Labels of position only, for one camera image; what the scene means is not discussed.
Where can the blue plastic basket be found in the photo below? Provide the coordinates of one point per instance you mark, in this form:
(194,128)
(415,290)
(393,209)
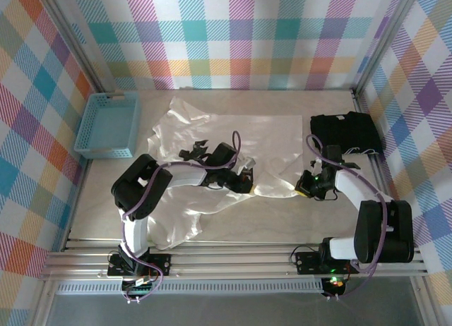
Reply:
(106,125)

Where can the electronics board with LEDs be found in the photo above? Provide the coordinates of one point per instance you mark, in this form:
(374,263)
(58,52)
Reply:
(334,285)

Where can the aluminium side rail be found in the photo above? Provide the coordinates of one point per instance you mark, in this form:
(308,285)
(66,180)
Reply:
(84,174)
(377,170)

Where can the black folded t-shirt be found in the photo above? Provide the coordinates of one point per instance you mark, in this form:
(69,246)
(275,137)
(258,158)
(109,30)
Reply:
(344,132)

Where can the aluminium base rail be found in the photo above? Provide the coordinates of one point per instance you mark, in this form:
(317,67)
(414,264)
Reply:
(229,262)

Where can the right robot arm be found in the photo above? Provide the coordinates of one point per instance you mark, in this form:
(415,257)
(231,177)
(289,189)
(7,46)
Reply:
(356,188)

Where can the white t-shirt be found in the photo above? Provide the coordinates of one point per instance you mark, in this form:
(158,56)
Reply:
(268,135)

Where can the aluminium frame post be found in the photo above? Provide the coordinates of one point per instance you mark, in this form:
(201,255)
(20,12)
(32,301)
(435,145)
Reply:
(81,47)
(385,40)

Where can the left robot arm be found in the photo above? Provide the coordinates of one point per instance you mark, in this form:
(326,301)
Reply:
(136,234)

